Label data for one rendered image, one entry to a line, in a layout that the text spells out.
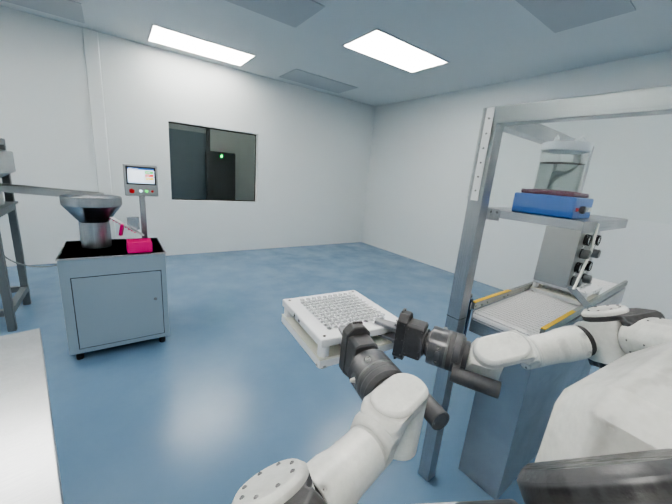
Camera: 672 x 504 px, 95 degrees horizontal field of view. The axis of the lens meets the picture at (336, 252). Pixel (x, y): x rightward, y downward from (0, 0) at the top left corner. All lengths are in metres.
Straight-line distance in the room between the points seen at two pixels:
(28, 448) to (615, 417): 0.89
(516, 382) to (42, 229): 5.29
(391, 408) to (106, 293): 2.43
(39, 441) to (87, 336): 1.99
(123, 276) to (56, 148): 2.92
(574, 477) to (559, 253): 1.12
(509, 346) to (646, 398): 0.42
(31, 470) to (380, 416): 0.62
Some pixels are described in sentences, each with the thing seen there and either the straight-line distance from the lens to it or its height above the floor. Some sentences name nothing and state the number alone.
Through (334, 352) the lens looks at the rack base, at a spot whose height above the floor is 1.03.
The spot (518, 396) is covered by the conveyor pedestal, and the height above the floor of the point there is 0.56.
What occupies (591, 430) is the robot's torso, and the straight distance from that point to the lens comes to 0.35.
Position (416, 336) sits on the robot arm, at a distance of 0.76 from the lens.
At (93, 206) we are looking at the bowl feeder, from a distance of 2.74.
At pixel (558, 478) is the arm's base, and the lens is 0.22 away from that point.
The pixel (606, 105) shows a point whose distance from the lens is 1.24.
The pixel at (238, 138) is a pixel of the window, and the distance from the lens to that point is 5.69.
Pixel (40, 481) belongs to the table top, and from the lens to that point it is 0.82.
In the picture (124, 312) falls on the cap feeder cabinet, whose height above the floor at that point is 0.32.
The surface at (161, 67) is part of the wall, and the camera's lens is 5.48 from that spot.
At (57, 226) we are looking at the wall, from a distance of 5.41.
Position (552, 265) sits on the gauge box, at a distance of 1.31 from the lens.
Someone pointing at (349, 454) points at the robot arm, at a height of 1.09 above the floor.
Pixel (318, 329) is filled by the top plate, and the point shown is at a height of 1.08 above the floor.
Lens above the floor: 1.43
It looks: 14 degrees down
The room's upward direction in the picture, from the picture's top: 5 degrees clockwise
